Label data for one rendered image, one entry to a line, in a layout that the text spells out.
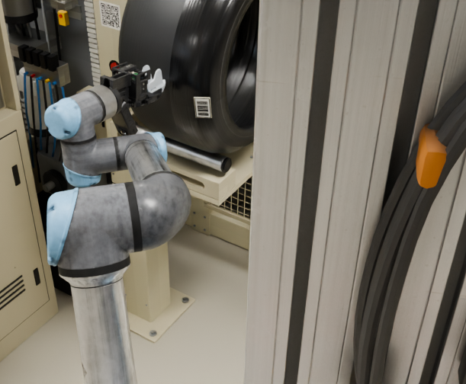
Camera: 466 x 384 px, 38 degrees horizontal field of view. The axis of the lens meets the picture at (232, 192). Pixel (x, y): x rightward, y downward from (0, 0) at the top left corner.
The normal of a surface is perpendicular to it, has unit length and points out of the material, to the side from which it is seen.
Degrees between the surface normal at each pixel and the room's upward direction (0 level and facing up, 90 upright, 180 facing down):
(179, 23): 57
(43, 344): 0
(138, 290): 90
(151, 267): 90
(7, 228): 90
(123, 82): 91
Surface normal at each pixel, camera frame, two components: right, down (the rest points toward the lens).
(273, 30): -0.19, 0.57
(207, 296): 0.02, -0.81
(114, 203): 0.13, -0.47
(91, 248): 0.15, 0.15
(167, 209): 0.70, -0.14
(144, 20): -0.46, 0.04
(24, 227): 0.85, 0.33
